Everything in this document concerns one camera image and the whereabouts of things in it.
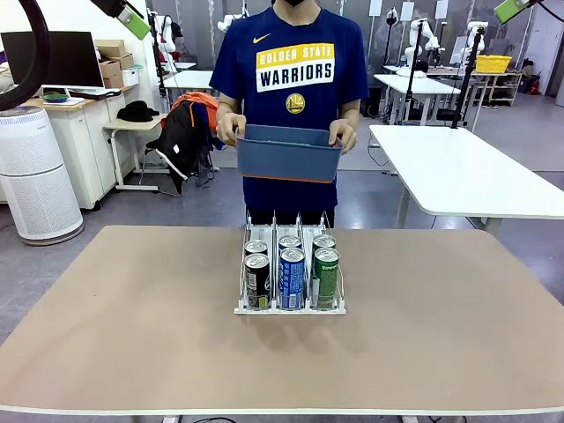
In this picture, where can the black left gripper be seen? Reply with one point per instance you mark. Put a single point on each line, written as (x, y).
(108, 5)

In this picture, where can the blue plastic bin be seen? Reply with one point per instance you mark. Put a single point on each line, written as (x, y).
(286, 158)

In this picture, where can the person's left forearm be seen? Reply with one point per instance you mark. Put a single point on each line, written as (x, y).
(350, 112)

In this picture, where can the person's right forearm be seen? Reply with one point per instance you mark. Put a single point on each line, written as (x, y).
(230, 105)

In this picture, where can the black beverage can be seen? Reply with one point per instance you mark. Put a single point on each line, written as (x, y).
(257, 282)
(256, 247)

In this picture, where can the person's right hand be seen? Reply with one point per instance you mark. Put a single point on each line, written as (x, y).
(229, 128)

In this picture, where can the person's left hand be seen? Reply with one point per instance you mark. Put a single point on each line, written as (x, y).
(346, 136)

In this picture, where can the brown cardboard box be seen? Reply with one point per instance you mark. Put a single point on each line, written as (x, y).
(109, 69)
(110, 47)
(125, 61)
(113, 81)

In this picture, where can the small white box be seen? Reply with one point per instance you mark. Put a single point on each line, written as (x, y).
(131, 77)

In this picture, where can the yellow plastic basket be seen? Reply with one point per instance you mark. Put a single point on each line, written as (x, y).
(493, 64)

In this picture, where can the black tripod stand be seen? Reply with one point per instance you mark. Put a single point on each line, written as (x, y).
(412, 75)
(471, 66)

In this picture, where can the wooden shelf unit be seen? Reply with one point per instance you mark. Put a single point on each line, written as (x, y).
(502, 83)

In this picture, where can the white background table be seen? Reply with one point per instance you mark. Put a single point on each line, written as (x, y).
(189, 79)
(418, 83)

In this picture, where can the red fire extinguisher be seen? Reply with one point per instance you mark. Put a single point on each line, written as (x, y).
(533, 84)

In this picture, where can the black hat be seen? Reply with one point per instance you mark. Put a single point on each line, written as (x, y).
(137, 111)

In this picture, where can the black computer monitor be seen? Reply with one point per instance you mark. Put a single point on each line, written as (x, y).
(53, 57)

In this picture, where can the orange jacket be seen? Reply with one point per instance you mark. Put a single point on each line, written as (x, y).
(200, 99)

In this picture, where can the small wooden side table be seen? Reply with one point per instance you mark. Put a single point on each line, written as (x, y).
(132, 124)

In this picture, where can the green bowl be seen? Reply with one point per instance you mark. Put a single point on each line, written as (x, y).
(55, 96)

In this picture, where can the black backpack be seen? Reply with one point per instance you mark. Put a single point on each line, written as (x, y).
(180, 141)

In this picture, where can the white desk cabinet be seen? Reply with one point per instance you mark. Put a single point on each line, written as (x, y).
(75, 145)

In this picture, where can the person in navy Warriors shirt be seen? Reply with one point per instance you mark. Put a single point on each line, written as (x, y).
(291, 44)

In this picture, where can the large white table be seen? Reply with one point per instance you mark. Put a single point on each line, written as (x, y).
(462, 167)

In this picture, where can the white cylindrical air purifier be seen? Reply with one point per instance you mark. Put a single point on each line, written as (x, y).
(39, 176)

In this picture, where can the blue Pocari Sweat can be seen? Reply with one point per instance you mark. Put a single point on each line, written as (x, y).
(292, 282)
(290, 241)

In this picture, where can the green soda can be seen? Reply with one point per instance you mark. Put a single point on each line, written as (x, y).
(326, 282)
(324, 241)

